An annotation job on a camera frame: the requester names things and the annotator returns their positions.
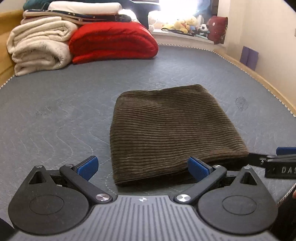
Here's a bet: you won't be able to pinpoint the brown corduroy pants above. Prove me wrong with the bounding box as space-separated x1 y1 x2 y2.
110 84 249 185

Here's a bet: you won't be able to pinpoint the purple box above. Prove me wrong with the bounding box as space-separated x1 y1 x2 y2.
240 46 259 71

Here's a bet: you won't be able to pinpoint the red folded blanket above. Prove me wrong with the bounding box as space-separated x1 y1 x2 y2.
69 22 159 64

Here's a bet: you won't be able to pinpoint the cream folded blanket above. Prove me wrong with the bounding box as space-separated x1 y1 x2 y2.
6 16 78 76

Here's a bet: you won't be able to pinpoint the dark red cushion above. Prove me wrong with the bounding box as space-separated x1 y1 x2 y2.
207 16 228 45

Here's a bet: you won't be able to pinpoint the panda plush toy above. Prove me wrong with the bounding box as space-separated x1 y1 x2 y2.
198 24 210 38

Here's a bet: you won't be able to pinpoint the yellow plush toy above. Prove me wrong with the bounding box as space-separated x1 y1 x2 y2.
161 16 199 34

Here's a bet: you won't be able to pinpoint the white folded cloth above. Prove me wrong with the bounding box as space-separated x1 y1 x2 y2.
47 1 123 15

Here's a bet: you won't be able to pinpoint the teal folded cloth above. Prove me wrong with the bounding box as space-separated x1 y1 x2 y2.
23 0 53 11

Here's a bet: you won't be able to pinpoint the wooden bed frame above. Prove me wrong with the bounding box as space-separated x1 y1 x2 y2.
1 10 295 116

